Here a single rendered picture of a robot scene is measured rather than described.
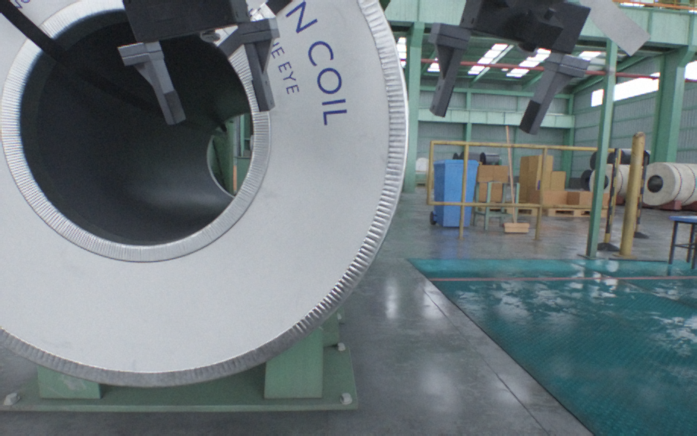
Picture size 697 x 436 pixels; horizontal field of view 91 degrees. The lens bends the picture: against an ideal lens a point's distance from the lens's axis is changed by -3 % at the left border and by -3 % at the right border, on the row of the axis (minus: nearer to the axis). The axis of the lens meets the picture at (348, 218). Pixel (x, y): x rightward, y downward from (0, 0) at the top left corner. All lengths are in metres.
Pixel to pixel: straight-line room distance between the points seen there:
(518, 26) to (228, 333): 0.80
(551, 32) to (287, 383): 1.05
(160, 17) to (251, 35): 0.11
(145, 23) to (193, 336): 0.66
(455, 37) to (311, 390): 1.00
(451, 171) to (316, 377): 4.13
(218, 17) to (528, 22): 0.34
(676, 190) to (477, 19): 12.17
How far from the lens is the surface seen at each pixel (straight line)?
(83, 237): 0.97
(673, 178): 12.53
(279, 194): 0.80
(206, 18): 0.48
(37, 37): 1.02
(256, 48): 0.47
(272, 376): 1.16
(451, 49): 0.47
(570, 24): 0.52
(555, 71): 0.53
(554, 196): 8.56
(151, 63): 0.53
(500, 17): 0.47
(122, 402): 1.31
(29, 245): 1.04
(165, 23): 0.50
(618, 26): 0.88
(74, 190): 1.09
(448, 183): 4.97
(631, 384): 1.64
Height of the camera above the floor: 0.69
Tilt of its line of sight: 7 degrees down
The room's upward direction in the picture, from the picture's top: 2 degrees clockwise
